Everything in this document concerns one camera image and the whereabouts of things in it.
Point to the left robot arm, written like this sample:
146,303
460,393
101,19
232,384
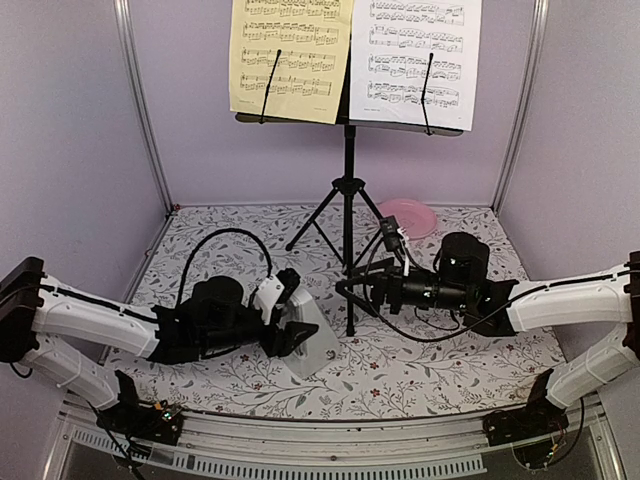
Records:
38,312

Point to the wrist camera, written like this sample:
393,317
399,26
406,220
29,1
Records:
274,292
396,242

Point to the black perforated music stand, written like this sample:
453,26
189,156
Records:
348,185

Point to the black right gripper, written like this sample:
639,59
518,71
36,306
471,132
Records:
386,283

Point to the yellow sheet music page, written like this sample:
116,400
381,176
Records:
288,58

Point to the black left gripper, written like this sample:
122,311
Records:
281,341

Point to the floral patterned table cloth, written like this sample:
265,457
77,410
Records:
393,367

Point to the white sheet music page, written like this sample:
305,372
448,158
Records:
415,62

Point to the aluminium front rail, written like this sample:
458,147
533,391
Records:
234,447

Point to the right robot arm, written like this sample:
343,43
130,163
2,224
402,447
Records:
505,308

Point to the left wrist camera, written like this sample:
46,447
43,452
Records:
274,292

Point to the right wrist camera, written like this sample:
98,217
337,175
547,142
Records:
396,242

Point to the white metronome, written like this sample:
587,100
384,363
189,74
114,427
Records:
318,350

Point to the right aluminium corner post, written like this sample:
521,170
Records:
532,59

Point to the pink plastic plate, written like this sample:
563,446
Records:
417,219

